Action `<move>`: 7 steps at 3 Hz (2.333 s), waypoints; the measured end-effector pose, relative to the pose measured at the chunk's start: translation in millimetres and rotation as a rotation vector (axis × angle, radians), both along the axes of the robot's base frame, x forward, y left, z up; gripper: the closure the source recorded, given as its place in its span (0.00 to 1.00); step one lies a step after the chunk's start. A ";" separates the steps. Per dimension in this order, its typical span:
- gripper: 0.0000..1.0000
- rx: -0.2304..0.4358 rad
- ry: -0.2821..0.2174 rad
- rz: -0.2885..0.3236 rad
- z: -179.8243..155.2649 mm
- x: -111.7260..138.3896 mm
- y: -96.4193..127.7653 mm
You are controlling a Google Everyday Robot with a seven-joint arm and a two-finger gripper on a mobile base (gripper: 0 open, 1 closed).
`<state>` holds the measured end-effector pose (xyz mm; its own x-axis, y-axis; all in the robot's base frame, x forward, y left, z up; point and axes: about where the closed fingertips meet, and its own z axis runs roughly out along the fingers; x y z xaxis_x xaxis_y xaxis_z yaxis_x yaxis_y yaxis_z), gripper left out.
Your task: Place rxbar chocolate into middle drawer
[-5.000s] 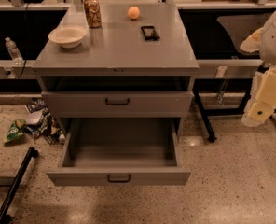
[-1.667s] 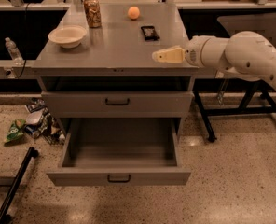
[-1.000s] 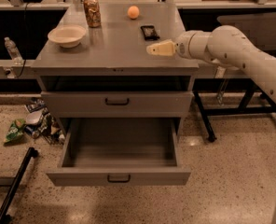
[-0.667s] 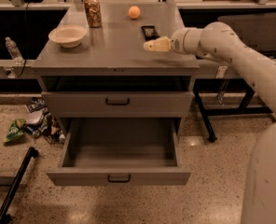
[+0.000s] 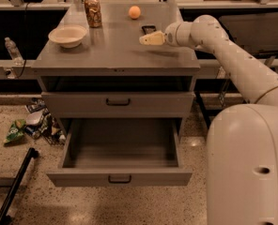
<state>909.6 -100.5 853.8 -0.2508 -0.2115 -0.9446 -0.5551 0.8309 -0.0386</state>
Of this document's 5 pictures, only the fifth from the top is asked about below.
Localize grey open bottom drawer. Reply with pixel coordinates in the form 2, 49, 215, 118
47, 118, 192, 187

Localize white paper bowl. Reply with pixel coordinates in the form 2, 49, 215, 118
48, 24, 87, 48

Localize black floor stand bar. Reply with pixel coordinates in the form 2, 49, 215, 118
0, 148, 39, 225

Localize grey chair seat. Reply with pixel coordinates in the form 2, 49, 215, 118
219, 12, 278, 55

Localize green chip bag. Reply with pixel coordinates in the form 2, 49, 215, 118
4, 119, 25, 144

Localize grey middle drawer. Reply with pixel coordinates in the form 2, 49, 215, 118
41, 92, 193, 118

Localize pile of snack packages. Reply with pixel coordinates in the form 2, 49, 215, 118
24, 98, 66, 145

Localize orange fruit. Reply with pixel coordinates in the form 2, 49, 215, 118
129, 6, 141, 20

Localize grey metal drawer cabinet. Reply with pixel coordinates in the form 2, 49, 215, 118
31, 2, 201, 188

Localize gold crumpled drink can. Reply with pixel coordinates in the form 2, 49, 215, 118
85, 0, 102, 28

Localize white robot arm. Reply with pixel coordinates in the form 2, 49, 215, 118
139, 15, 278, 225

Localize clear plastic water bottle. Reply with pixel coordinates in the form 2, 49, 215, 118
5, 37, 23, 66

